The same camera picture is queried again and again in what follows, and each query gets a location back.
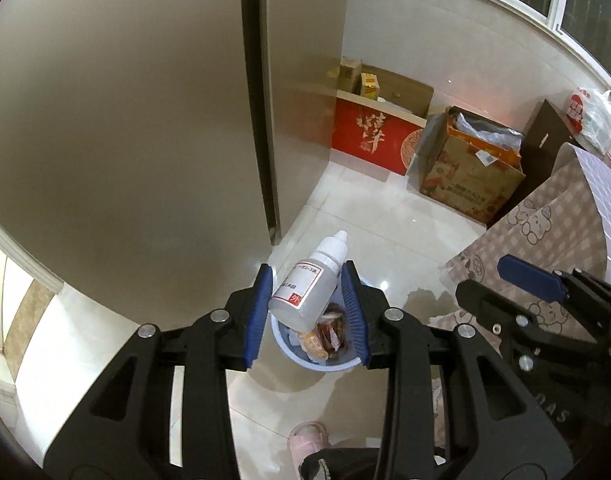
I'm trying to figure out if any small brown cardboard box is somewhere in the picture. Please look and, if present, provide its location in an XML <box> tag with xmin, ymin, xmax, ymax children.
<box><xmin>339</xmin><ymin>57</ymin><xmax>363</xmax><ymax>96</ymax></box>

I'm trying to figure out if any champagne gold refrigerator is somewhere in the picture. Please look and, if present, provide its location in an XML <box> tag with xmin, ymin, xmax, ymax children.
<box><xmin>0</xmin><ymin>0</ymin><xmax>351</xmax><ymax>311</ymax></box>

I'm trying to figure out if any yellow carton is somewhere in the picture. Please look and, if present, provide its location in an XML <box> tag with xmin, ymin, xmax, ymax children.
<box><xmin>359</xmin><ymin>73</ymin><xmax>381</xmax><ymax>100</ymax></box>

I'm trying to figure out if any purple checkered tablecloth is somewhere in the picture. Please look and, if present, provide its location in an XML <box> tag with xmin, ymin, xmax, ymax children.
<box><xmin>565</xmin><ymin>142</ymin><xmax>611</xmax><ymax>291</ymax></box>

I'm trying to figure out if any pink slipper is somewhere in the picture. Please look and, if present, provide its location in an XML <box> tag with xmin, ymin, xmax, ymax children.
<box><xmin>289</xmin><ymin>421</ymin><xmax>331</xmax><ymax>466</ymax></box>

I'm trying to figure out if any fruit printed cardboard box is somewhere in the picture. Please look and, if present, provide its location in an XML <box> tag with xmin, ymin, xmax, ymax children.
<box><xmin>419</xmin><ymin>106</ymin><xmax>527</xmax><ymax>226</ymax></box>

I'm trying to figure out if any white plastic bag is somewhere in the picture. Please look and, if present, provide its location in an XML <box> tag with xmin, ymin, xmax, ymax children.
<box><xmin>565</xmin><ymin>86</ymin><xmax>611</xmax><ymax>155</ymax></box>

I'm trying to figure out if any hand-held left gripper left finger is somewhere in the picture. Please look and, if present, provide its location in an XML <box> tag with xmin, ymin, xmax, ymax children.
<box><xmin>42</xmin><ymin>262</ymin><xmax>275</xmax><ymax>480</ymax></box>

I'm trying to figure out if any grey plastic bag liner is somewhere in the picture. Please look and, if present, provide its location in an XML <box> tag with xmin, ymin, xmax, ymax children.
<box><xmin>453</xmin><ymin>112</ymin><xmax>523</xmax><ymax>151</ymax></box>

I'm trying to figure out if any light blue trash bin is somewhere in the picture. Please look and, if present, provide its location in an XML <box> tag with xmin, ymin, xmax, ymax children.
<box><xmin>270</xmin><ymin>285</ymin><xmax>381</xmax><ymax>372</ymax></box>

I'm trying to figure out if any pink bear printed cloth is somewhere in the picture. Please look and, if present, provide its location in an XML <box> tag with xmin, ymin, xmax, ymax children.
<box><xmin>428</xmin><ymin>144</ymin><xmax>611</xmax><ymax>466</ymax></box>

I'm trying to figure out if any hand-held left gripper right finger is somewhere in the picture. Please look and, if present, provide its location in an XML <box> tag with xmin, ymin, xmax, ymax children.
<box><xmin>341</xmin><ymin>260</ymin><xmax>573</xmax><ymax>480</ymax></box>

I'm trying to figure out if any white dropper bottle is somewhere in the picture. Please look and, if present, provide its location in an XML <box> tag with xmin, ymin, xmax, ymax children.
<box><xmin>268</xmin><ymin>230</ymin><xmax>347</xmax><ymax>333</ymax></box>

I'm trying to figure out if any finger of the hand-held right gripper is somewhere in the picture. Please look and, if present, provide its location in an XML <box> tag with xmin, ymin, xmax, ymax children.
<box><xmin>456</xmin><ymin>280</ymin><xmax>606</xmax><ymax>377</ymax></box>
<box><xmin>498</xmin><ymin>254</ymin><xmax>611</xmax><ymax>318</ymax></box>

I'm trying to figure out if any red brown snack packet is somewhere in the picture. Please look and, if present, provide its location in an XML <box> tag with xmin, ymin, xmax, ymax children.
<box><xmin>305</xmin><ymin>305</ymin><xmax>349</xmax><ymax>361</ymax></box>

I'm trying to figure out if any red printed cardboard box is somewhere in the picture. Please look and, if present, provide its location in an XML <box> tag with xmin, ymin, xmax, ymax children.
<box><xmin>332</xmin><ymin>62</ymin><xmax>435</xmax><ymax>177</ymax></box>

